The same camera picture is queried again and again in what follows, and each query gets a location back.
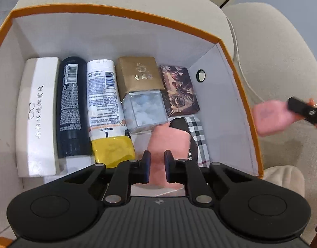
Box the white charging cable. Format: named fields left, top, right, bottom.
left=226, top=15, right=265, bottom=102

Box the clear plastic box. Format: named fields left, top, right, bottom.
left=121, top=89, right=169, bottom=135

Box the beige cloth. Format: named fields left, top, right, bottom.
left=263, top=165, right=306, bottom=212

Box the white lotion tube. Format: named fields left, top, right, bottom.
left=86, top=59, right=128, bottom=141

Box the dark patterned card box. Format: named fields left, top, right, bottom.
left=160, top=64, right=201, bottom=117

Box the beige sofa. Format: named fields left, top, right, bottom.
left=0, top=0, right=317, bottom=248

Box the pink soft pouch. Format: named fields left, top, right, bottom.
left=252, top=98, right=317, bottom=138
left=147, top=124, right=192, bottom=190

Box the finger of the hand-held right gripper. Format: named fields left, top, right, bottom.
left=287, top=96, right=317, bottom=131

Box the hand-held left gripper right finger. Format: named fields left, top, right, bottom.
left=164, top=150, right=254, bottom=207

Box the orange-rimmed white storage box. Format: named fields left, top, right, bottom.
left=0, top=5, right=264, bottom=248

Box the dark blue bottle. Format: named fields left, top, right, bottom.
left=56, top=56, right=93, bottom=159

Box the long white box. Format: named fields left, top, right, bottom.
left=16, top=57, right=61, bottom=178

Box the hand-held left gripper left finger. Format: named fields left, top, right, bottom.
left=63, top=150, right=152, bottom=207

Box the gold gift box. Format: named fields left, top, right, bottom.
left=115, top=56, right=165, bottom=101

